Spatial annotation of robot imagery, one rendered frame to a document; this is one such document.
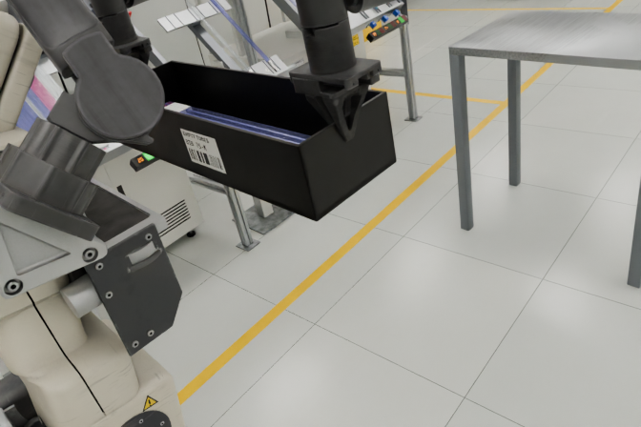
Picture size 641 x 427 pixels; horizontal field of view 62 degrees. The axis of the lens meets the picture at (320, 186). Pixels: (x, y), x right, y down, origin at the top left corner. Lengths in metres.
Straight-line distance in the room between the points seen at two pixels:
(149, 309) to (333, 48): 0.43
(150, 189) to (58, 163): 1.95
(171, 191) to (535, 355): 1.65
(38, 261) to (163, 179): 1.96
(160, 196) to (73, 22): 2.00
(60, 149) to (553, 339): 1.65
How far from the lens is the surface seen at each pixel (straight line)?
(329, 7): 0.62
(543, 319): 1.98
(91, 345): 0.84
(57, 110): 0.55
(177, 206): 2.58
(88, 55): 0.53
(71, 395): 0.81
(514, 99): 2.46
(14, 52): 0.68
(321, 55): 0.64
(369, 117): 0.73
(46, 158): 0.54
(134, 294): 0.76
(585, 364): 1.87
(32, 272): 0.56
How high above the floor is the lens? 1.39
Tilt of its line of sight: 29 degrees down
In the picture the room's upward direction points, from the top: 12 degrees counter-clockwise
